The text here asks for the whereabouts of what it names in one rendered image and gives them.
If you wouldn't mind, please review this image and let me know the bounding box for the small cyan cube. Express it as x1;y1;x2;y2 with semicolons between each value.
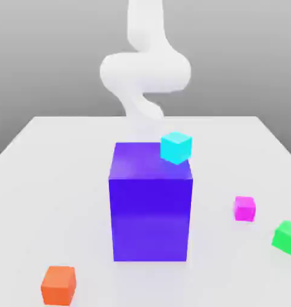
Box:
160;131;193;165

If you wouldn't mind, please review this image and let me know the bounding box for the small magenta cube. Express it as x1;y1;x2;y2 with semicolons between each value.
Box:
233;195;257;222

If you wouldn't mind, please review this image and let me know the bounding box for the small orange cube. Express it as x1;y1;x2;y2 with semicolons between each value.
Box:
40;265;77;307

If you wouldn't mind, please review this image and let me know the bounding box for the small green cube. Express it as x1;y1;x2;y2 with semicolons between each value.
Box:
271;219;291;257

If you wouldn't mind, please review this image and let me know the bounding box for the large purple box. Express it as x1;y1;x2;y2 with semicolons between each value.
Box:
108;142;193;263

